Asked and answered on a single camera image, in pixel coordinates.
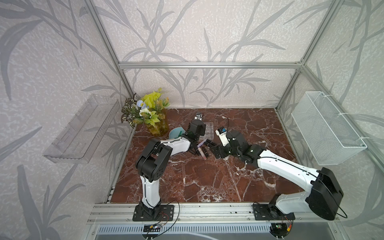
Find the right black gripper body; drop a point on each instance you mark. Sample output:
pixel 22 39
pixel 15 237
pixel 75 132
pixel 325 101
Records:
pixel 224 151

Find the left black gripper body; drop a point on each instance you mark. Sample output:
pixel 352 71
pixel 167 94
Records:
pixel 202 133

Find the pink lip gloss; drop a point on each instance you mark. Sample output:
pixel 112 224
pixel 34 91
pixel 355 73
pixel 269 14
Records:
pixel 202 153

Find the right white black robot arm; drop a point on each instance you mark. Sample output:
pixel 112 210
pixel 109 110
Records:
pixel 321 195

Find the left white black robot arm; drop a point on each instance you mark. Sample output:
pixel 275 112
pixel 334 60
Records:
pixel 154 159

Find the clear acrylic lipstick organizer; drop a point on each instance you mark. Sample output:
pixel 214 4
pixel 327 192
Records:
pixel 209 132

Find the small lavender lip tube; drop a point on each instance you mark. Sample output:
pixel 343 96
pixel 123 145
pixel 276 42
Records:
pixel 200 144

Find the black lipstick gold band right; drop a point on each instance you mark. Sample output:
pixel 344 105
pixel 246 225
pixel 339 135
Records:
pixel 209 145

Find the teal plastic dustpan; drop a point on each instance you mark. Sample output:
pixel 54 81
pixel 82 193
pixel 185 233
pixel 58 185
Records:
pixel 176 133

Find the artificial plant in amber vase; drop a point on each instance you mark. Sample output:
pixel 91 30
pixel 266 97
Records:
pixel 150 110

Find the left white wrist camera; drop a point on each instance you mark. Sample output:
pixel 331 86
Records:
pixel 199 116

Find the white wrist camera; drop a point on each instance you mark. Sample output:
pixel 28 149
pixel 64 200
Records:
pixel 199 116
pixel 222 134

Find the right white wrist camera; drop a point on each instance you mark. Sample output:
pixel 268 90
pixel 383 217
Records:
pixel 222 134

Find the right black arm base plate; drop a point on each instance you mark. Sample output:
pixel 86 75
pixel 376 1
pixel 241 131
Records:
pixel 270 212

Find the aluminium frame crossbar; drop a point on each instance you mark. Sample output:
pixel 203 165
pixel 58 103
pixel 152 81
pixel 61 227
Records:
pixel 211 65

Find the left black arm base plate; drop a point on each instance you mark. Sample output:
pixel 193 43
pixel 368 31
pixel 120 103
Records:
pixel 142 213

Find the white wire mesh basket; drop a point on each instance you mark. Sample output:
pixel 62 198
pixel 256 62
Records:
pixel 328 134

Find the small electronics board with wires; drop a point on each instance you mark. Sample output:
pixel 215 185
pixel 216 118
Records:
pixel 152 228

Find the clear acrylic wall shelf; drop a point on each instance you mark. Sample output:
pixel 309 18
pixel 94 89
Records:
pixel 79 140

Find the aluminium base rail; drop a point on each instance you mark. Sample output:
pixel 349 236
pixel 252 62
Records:
pixel 184 213

